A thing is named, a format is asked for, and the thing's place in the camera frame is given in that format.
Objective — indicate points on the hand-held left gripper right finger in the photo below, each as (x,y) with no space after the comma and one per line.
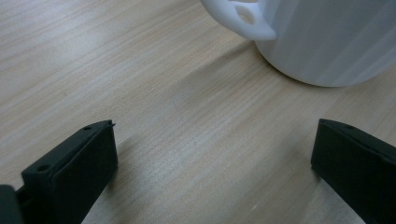
(358,168)

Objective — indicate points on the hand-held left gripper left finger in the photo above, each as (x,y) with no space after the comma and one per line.
(71,168)

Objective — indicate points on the white cup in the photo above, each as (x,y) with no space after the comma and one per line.
(323,40)

